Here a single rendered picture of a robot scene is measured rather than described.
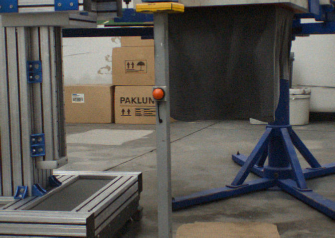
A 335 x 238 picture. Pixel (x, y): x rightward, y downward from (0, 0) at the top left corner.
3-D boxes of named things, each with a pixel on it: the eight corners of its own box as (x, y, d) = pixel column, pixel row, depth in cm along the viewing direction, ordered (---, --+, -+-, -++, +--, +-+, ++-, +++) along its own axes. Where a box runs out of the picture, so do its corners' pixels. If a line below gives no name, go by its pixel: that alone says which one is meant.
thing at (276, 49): (276, 121, 239) (275, 5, 235) (266, 120, 240) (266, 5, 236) (295, 109, 282) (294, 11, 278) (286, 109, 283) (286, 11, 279)
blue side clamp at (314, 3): (310, 12, 267) (310, -5, 267) (298, 12, 269) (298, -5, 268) (319, 15, 295) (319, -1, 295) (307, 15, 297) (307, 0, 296)
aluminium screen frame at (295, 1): (289, 2, 222) (289, -9, 222) (132, 9, 242) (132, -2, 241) (316, 12, 296) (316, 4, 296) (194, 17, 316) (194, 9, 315)
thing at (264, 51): (275, 123, 237) (274, 5, 233) (160, 121, 252) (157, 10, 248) (276, 122, 240) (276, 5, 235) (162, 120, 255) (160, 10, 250)
